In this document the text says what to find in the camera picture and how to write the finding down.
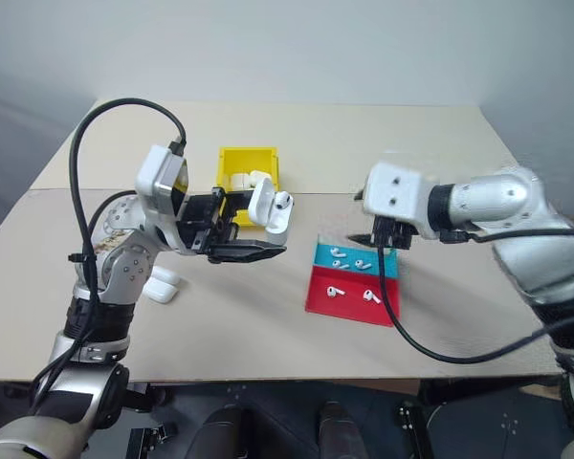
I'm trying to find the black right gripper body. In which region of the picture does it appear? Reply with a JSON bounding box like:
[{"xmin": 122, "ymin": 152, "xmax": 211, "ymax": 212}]
[{"xmin": 370, "ymin": 214, "xmax": 413, "ymax": 251}]

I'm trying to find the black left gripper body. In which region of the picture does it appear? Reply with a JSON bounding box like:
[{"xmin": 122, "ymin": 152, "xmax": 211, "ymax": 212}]
[{"xmin": 174, "ymin": 186, "xmax": 243, "ymax": 257}]

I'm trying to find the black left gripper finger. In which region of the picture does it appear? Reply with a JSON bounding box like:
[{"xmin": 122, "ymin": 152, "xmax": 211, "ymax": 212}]
[
  {"xmin": 207, "ymin": 239, "xmax": 288, "ymax": 266},
  {"xmin": 222, "ymin": 187, "xmax": 257, "ymax": 212}
]

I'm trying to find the yellow plastic bin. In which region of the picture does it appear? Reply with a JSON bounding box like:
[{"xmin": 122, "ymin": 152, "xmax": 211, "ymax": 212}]
[{"xmin": 214, "ymin": 146, "xmax": 285, "ymax": 231}]

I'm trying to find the teal flat tray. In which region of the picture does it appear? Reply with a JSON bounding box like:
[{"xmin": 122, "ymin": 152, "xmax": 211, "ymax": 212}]
[{"xmin": 311, "ymin": 240, "xmax": 403, "ymax": 279}]

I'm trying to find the red flat tray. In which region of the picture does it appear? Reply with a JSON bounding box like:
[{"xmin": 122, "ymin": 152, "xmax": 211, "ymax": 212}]
[{"xmin": 304, "ymin": 265, "xmax": 403, "ymax": 329}]

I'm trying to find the dark rounded shape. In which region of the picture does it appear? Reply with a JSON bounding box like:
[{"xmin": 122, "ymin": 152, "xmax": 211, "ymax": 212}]
[
  {"xmin": 198, "ymin": 403, "xmax": 246, "ymax": 459},
  {"xmin": 317, "ymin": 400, "xmax": 365, "ymax": 459}
]

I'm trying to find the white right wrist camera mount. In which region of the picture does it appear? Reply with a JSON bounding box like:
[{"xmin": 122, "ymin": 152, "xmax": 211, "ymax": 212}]
[{"xmin": 362, "ymin": 162, "xmax": 437, "ymax": 241}]

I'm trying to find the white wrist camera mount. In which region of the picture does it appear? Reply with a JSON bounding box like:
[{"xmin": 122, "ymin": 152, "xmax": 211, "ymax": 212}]
[
  {"xmin": 134, "ymin": 144, "xmax": 190, "ymax": 217},
  {"xmin": 362, "ymin": 162, "xmax": 437, "ymax": 241}
]

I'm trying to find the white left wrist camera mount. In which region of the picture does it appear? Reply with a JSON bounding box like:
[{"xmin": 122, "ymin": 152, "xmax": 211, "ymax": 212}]
[{"xmin": 134, "ymin": 144, "xmax": 190, "ymax": 217}]

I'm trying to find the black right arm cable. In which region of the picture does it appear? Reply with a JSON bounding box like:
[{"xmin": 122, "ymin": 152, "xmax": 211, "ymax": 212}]
[{"xmin": 375, "ymin": 242, "xmax": 574, "ymax": 366}]

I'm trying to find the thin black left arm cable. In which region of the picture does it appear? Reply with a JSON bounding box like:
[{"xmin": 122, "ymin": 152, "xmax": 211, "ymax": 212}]
[{"xmin": 82, "ymin": 189, "xmax": 138, "ymax": 251}]

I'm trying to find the short black right wrist cable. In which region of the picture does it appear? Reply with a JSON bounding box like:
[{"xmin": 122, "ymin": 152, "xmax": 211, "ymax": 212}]
[{"xmin": 438, "ymin": 227, "xmax": 574, "ymax": 246}]

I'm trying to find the black table frame bracket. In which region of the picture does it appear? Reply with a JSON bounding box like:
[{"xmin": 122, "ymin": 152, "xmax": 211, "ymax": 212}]
[
  {"xmin": 123, "ymin": 422, "xmax": 179, "ymax": 459},
  {"xmin": 395, "ymin": 401, "xmax": 434, "ymax": 459}
]

